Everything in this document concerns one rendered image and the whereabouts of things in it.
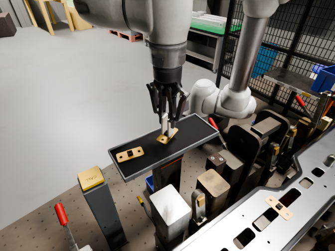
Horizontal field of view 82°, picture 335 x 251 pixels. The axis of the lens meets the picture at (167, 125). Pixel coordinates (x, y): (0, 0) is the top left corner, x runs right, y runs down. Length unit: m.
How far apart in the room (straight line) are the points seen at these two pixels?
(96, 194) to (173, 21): 0.49
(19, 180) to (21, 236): 1.31
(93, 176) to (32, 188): 1.72
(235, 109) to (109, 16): 0.87
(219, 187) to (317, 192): 0.38
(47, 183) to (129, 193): 1.30
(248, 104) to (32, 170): 2.13
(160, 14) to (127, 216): 0.87
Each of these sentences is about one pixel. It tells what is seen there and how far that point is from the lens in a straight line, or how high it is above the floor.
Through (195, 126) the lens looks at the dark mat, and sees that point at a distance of 0.74.
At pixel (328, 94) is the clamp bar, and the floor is 1.21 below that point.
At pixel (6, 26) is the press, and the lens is 7.72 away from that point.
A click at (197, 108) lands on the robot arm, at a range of 1.23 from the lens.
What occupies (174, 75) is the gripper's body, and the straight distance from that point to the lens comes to 0.49.
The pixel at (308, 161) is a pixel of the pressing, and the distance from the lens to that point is 1.01.
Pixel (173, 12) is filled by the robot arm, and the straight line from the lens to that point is 0.43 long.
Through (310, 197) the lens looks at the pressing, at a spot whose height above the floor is 1.00.
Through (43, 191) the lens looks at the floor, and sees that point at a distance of 2.23.
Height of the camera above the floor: 1.63
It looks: 40 degrees down
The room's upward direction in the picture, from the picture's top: straight up
